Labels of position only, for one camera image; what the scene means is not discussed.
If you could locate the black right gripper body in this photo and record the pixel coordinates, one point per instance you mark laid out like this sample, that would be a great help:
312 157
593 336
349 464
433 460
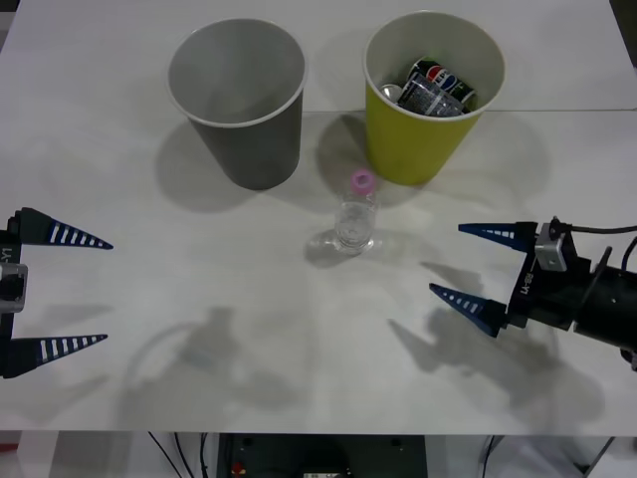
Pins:
545 296

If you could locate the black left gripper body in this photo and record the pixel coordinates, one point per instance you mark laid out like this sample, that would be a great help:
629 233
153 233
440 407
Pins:
11 249

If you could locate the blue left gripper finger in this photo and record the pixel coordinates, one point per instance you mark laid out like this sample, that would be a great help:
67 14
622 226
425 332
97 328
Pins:
25 356
40 229

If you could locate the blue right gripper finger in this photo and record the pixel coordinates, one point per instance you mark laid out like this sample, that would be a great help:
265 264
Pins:
525 234
485 311

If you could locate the clear bottle with pink cap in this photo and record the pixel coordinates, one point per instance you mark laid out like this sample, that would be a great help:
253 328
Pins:
356 229

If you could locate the yellow-green plastic bin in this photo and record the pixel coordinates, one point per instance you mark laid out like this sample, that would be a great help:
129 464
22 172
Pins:
413 144

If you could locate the clear bottle with black label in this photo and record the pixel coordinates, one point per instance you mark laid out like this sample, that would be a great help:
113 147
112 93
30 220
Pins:
423 98

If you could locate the black drink can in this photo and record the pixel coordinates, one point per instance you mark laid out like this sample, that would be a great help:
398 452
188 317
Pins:
444 74

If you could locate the silver drink can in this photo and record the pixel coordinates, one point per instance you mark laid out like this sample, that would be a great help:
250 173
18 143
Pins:
390 91

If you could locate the black robot torso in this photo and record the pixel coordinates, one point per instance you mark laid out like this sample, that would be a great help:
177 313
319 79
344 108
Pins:
323 453

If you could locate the grey plastic bin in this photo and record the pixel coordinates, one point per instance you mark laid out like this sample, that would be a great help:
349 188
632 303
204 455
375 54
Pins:
259 149

